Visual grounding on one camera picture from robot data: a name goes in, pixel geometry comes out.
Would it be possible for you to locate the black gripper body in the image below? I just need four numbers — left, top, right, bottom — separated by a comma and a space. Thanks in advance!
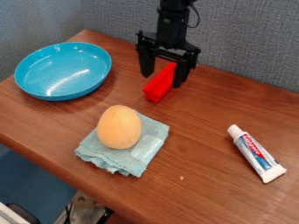
136, 8, 202, 63

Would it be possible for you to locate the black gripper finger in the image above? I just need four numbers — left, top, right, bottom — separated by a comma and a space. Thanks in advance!
172, 55, 193, 88
137, 46, 155, 77

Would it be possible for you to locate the red rectangular block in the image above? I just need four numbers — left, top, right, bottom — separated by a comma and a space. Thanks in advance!
143, 62, 176, 103

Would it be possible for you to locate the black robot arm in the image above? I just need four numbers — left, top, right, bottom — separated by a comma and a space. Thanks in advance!
136, 0, 202, 88

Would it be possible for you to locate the blue plate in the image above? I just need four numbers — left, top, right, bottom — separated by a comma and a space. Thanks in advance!
13, 42, 112, 102

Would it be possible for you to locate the orange egg-shaped sponge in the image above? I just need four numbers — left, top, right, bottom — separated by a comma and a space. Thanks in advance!
97, 105, 143, 150

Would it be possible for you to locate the light blue folded cloth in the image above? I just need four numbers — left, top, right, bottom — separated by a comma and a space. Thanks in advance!
75, 113, 169, 178

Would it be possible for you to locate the white toothpaste tube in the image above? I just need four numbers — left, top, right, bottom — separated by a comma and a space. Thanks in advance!
228, 124, 287, 184

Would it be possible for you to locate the grey table leg base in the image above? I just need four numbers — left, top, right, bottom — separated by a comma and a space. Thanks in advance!
53, 191, 113, 224

